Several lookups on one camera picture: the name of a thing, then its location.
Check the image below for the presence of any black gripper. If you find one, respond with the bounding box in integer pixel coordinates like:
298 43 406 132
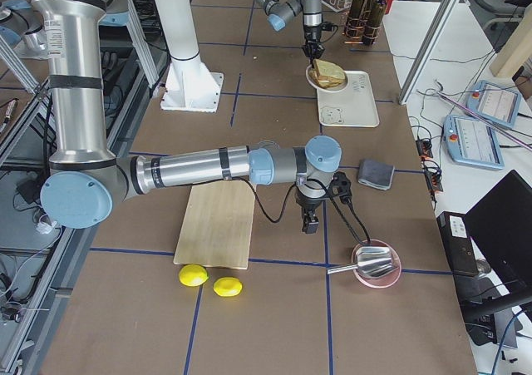
303 24 323 67
295 189 324 234

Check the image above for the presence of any white round plate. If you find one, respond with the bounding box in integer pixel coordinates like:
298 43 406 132
305 65 347 92

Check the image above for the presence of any white bear tray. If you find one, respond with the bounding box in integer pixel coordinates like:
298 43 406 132
315 71 380 128

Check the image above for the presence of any green wine bottle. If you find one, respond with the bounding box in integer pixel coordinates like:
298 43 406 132
344 0 365 38
362 0 386 46

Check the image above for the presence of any metal scoop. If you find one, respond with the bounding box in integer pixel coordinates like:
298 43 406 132
327 246 397 279

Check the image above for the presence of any grey folded cloth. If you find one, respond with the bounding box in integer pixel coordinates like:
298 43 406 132
357 159 395 190

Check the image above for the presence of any wooden cutting board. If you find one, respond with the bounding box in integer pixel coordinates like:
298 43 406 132
173 180 255 269

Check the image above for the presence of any pink bowl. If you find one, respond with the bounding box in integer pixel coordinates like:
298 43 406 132
352 239 402 289

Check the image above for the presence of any yellow lemon right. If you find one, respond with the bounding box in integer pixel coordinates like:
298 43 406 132
213 277 243 297

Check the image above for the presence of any yellow lemon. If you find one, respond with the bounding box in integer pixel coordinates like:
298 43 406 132
178 264 209 287
213 277 243 297

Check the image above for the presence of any yellow lemon left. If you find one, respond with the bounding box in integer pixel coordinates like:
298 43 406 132
178 264 209 287

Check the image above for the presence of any black desktop box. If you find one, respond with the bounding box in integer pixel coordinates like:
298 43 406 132
436 211 478 277

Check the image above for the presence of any blue teach pendant near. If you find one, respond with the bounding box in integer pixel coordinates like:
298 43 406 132
444 115 505 170

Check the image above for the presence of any blue teach pendant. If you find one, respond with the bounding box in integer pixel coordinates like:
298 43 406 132
444 115 505 170
466 80 521 129

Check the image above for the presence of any blue teach pendant far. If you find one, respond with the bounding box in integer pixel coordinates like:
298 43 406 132
466 80 521 129

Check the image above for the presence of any black laptop monitor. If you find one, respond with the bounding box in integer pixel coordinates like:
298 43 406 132
465 170 531 285

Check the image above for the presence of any pink stick with green tip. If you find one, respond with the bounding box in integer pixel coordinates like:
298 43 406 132
431 86 532 147

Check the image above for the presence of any black camera mount wrist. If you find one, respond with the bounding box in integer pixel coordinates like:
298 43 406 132
321 21 338 32
329 171 352 205

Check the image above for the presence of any copper wire bottle rack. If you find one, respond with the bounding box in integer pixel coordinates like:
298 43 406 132
344 3 372 45

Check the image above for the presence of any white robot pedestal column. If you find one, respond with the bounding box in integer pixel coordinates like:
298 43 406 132
155 0 224 112

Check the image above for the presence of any aluminium frame post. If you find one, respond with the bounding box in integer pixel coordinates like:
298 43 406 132
398 0 460 105

